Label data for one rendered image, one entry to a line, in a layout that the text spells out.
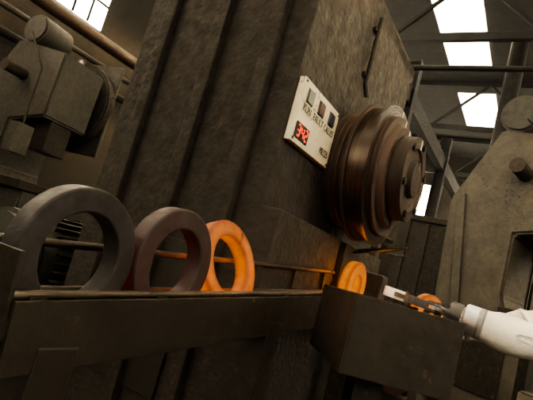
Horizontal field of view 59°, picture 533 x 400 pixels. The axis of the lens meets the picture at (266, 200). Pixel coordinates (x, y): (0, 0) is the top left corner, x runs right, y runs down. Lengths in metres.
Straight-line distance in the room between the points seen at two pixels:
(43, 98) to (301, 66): 4.31
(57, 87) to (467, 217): 4.18
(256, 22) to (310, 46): 0.20
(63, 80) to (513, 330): 4.83
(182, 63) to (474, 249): 3.25
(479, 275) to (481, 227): 0.41
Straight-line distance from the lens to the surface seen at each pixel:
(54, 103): 5.40
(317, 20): 1.40
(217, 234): 0.93
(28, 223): 0.60
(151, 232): 0.72
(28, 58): 5.80
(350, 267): 1.53
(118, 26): 8.69
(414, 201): 1.67
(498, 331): 1.45
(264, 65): 1.33
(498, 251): 4.23
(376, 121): 1.49
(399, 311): 0.88
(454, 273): 4.28
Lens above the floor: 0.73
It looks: 7 degrees up
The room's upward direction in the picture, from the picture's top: 15 degrees clockwise
